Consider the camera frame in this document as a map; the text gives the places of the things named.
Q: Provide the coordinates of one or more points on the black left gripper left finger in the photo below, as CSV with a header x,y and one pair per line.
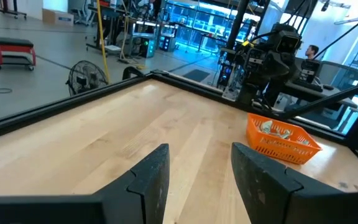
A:
x,y
141,199

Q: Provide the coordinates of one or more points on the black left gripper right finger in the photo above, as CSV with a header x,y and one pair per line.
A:
x,y
259,193

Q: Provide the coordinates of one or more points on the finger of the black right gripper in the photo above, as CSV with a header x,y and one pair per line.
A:
x,y
269,67
284,67

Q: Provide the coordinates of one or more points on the orange plastic basket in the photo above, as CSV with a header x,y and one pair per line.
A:
x,y
278,151

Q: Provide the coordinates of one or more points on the green-white sweetener packet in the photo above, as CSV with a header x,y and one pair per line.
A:
x,y
266,127
283,134
305,142

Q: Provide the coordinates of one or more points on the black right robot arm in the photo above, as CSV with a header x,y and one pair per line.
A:
x,y
250,93

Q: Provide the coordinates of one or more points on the black keyboard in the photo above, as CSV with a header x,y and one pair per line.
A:
x,y
308,86

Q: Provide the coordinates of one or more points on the person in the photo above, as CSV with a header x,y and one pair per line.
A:
x,y
312,51

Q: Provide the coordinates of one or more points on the black computer mouse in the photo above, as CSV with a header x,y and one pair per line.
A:
x,y
328,87

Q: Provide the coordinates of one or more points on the dark office desk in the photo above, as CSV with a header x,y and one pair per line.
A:
x,y
322,96

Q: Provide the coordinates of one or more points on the yellow tag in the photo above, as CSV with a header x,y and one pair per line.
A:
x,y
248,43

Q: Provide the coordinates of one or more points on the black floor mat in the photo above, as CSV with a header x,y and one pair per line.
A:
x,y
196,75

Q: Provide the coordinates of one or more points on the blue lit shelving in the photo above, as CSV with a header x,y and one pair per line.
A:
x,y
197,25

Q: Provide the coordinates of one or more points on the computer tower with lights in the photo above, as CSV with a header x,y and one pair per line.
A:
x,y
148,46

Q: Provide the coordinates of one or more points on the black floor fan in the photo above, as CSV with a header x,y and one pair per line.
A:
x,y
85,79

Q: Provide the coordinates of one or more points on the brown cardboard box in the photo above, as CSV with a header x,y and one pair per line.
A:
x,y
57,18

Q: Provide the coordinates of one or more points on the red black rolling stool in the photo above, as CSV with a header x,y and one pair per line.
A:
x,y
12,42

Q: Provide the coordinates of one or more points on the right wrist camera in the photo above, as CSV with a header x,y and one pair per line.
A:
x,y
288,42

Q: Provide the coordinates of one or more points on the black vertical post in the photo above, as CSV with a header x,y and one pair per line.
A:
x,y
236,25

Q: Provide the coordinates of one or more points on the black aluminium table frame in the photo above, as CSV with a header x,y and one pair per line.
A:
x,y
57,107

